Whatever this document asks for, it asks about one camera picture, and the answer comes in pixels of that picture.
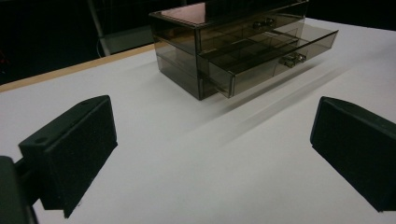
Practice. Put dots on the smoky transparent closed drawer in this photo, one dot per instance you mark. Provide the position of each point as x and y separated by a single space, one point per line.
249 29

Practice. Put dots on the smoky transparent drawer organizer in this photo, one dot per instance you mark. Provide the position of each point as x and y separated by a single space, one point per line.
186 59

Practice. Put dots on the metal stand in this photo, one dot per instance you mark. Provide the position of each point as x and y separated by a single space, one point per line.
104 34

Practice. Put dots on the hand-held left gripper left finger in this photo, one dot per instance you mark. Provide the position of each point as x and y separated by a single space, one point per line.
73 149

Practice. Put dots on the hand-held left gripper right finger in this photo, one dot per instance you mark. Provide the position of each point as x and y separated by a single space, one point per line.
358 146

